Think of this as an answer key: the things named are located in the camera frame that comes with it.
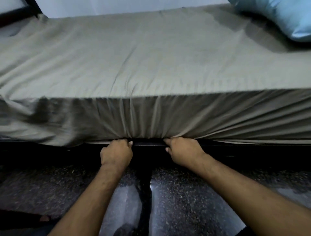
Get person's left hand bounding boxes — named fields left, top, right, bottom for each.
left=100, top=138, right=133, bottom=174

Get person's right hand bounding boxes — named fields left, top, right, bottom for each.
left=163, top=136, right=207, bottom=171

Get plain taupe bed sheet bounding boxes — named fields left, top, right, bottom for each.
left=0, top=4, right=311, bottom=148

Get light blue pillow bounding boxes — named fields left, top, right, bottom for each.
left=228, top=0, right=311, bottom=43

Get person's left forearm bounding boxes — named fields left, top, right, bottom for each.
left=47, top=164, right=124, bottom=236

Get person's right forearm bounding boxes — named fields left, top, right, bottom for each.
left=192, top=154, right=311, bottom=236

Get person's dark trousers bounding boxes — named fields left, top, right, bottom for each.
left=0, top=211, right=56, bottom=236

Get dark wooden bed frame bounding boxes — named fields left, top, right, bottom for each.
left=0, top=0, right=43, bottom=27

